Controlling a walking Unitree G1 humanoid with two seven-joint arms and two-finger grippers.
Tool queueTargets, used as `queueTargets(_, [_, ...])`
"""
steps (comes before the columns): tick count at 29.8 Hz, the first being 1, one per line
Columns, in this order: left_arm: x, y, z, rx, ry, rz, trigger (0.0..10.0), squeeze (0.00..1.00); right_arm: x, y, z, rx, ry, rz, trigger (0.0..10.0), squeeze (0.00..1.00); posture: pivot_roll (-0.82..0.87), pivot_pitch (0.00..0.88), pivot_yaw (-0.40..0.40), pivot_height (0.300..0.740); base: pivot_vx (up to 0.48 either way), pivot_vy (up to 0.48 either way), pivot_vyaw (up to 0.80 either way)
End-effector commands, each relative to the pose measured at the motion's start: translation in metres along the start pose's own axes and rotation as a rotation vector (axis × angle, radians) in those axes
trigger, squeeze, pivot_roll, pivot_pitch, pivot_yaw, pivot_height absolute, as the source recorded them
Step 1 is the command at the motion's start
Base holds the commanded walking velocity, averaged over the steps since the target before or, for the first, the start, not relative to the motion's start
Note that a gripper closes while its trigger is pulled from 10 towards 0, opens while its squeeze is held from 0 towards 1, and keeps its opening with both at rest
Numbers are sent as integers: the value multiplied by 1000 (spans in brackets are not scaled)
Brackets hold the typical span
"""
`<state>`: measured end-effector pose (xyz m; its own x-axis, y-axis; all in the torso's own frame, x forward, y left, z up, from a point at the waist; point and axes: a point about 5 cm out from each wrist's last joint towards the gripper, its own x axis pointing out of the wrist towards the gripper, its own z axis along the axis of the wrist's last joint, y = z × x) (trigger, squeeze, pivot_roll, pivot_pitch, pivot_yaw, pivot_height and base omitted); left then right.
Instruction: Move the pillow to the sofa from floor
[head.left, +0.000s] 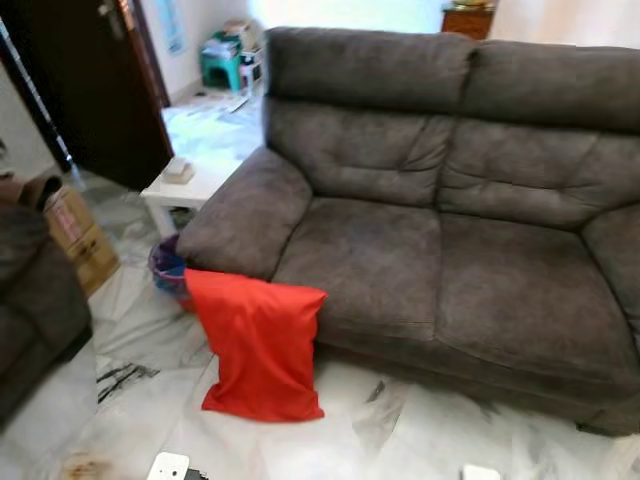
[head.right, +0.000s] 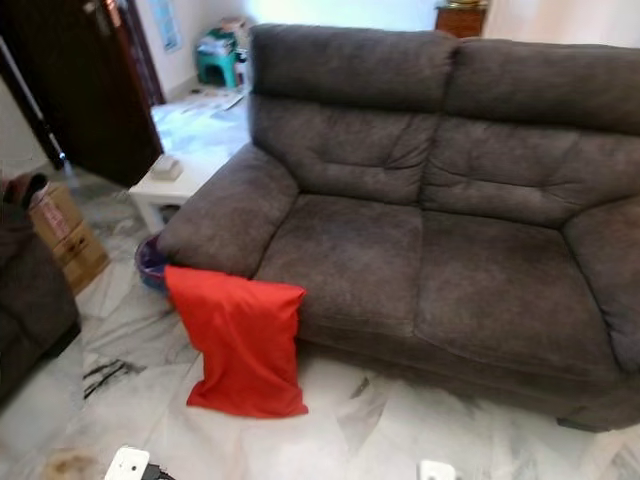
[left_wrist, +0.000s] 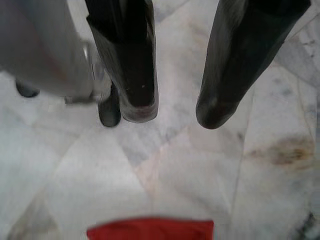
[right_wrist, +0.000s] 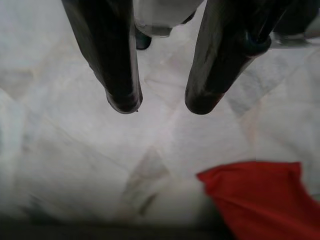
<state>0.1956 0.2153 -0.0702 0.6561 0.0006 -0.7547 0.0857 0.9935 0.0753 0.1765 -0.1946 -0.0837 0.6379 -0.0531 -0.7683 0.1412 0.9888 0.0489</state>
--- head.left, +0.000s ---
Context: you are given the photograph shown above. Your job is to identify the red pillow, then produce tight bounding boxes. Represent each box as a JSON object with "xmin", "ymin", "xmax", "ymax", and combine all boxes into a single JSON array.
[{"xmin": 184, "ymin": 268, "xmax": 328, "ymax": 423}]

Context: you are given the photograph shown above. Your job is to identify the grey-brown fabric two-seat sofa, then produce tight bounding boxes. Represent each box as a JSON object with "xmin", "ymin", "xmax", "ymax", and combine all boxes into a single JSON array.
[{"xmin": 177, "ymin": 27, "xmax": 640, "ymax": 436}]

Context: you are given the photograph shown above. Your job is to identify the printed papers on floor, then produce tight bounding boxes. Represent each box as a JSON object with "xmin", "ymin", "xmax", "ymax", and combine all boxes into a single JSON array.
[{"xmin": 190, "ymin": 90, "xmax": 251, "ymax": 113}]

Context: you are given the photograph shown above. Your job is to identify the purple waste bin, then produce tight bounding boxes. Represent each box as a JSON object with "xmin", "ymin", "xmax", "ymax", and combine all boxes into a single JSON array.
[{"xmin": 149, "ymin": 235, "xmax": 196, "ymax": 311}]

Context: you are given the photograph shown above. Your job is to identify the plain cardboard box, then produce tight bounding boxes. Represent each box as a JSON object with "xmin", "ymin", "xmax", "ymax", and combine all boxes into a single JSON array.
[{"xmin": 70, "ymin": 225, "xmax": 121, "ymax": 296}]

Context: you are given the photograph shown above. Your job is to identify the white side table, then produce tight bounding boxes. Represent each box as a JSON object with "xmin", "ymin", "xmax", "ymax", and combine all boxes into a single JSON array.
[{"xmin": 140, "ymin": 150, "xmax": 246, "ymax": 239}]

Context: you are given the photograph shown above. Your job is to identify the cardboard box with red tape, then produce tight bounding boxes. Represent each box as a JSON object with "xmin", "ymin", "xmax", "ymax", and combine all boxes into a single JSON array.
[{"xmin": 45, "ymin": 185, "xmax": 101, "ymax": 256}]

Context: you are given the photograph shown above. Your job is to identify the beige tissue box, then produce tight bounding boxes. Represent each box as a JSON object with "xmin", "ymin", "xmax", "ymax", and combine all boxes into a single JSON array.
[{"xmin": 162, "ymin": 157, "xmax": 196, "ymax": 185}]

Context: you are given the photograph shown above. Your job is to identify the brown boots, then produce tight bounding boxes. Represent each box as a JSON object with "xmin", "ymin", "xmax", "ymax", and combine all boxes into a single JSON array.
[{"xmin": 20, "ymin": 172, "xmax": 63, "ymax": 211}]

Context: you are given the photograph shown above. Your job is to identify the dark wooden door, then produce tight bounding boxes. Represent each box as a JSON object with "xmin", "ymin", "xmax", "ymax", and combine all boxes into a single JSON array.
[{"xmin": 0, "ymin": 0, "xmax": 173, "ymax": 191}]

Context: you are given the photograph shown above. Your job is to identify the green plastic stool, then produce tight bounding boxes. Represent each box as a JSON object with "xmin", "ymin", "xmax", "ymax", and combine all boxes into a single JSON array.
[{"xmin": 200, "ymin": 33, "xmax": 244, "ymax": 93}]

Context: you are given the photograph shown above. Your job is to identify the brown wooden cabinet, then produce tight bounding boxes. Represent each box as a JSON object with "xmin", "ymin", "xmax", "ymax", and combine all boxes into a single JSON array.
[{"xmin": 441, "ymin": 0, "xmax": 496, "ymax": 41}]

